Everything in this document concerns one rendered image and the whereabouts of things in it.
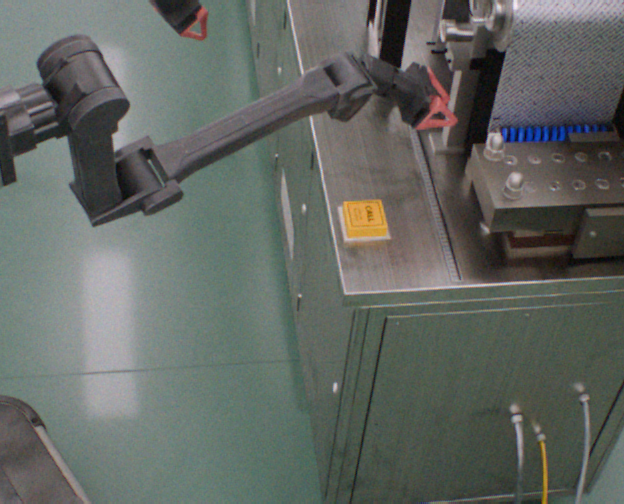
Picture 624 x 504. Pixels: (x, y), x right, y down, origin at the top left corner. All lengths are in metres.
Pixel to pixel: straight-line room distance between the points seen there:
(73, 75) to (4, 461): 1.31
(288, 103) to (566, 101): 0.54
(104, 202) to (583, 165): 0.85
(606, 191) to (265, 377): 1.21
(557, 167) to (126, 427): 1.32
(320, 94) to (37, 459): 1.11
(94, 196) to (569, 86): 0.87
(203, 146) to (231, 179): 1.62
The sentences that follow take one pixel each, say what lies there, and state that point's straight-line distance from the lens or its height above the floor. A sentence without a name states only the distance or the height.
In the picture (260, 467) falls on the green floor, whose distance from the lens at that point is 2.76.
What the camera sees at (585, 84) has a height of 1.13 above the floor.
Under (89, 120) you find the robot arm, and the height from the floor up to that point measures 1.46.
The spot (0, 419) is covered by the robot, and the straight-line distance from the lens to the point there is 2.59.
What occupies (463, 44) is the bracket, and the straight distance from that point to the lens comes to 2.07.
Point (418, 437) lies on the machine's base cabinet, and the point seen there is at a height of 0.41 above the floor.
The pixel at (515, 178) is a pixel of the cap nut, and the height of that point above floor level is 1.07.
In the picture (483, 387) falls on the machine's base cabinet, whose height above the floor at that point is 0.58.
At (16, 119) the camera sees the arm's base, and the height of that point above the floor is 1.48.
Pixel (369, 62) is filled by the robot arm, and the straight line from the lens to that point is 1.90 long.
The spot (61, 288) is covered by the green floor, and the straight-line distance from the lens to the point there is 3.11.
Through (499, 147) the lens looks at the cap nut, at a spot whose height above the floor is 1.06.
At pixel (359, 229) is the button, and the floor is 0.92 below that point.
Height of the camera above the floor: 2.37
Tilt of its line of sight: 48 degrees down
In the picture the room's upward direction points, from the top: 6 degrees clockwise
